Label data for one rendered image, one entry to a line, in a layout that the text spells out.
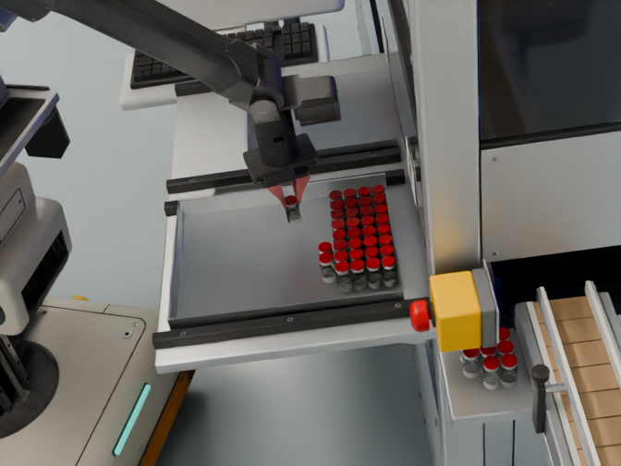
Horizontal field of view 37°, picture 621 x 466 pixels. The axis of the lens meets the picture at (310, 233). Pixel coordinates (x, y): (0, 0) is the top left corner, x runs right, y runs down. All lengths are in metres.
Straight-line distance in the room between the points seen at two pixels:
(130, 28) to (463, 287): 0.50
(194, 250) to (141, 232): 1.42
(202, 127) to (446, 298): 0.73
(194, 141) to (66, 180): 1.52
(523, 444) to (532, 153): 0.60
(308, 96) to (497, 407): 0.48
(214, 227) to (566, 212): 0.60
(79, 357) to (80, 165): 1.13
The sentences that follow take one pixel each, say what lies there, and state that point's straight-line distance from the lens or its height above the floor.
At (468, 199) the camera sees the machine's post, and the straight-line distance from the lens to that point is 1.14.
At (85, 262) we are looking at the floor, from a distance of 2.89.
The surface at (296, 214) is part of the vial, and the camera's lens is 1.45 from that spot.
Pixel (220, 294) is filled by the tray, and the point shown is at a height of 0.88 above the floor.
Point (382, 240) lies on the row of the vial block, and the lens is 1.39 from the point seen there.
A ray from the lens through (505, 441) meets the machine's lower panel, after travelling 1.55.
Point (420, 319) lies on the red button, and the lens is 1.17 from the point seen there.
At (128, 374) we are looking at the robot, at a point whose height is 0.28.
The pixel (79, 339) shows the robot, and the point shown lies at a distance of 2.28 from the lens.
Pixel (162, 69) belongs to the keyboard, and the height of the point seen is 0.83.
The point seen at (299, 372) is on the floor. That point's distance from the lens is 2.43.
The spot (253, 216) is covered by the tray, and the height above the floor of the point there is 0.88.
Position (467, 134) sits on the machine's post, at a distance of 1.08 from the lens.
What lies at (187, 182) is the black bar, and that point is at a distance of 1.60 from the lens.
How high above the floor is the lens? 1.90
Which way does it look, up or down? 43 degrees down
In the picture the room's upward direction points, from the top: 11 degrees counter-clockwise
